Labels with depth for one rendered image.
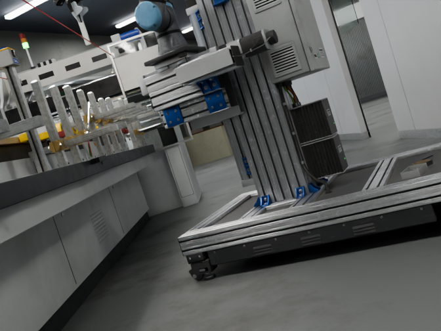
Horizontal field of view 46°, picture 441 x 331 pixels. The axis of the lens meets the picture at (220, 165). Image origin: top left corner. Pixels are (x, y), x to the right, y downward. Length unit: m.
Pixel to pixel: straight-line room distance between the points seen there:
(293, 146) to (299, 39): 0.49
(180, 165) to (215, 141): 6.24
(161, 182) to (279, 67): 3.22
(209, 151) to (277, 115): 9.10
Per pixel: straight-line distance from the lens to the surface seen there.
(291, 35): 2.38
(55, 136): 2.53
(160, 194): 5.42
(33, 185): 2.02
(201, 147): 11.61
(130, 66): 5.30
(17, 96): 2.30
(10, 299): 2.18
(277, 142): 2.49
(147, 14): 2.34
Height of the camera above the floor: 0.65
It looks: 4 degrees down
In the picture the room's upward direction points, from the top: 18 degrees counter-clockwise
